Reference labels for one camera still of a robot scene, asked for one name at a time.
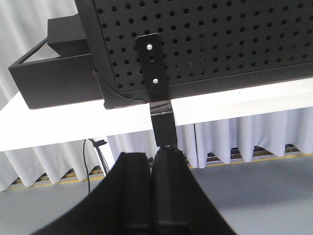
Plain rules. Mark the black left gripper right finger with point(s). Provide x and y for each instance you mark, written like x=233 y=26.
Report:
x=179 y=205

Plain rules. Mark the white height-adjustable desk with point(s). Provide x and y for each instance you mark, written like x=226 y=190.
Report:
x=21 y=127

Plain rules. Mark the grey pleated curtain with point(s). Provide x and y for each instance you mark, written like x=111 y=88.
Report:
x=271 y=131

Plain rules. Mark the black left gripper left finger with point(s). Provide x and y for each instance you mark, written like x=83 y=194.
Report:
x=119 y=205

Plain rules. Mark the black box tray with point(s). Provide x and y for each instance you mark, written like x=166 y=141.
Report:
x=59 y=69

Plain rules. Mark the left black mounting clamp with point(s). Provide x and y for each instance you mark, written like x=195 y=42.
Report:
x=157 y=93

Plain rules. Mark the black perforated pegboard panel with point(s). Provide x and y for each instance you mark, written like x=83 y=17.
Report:
x=205 y=45

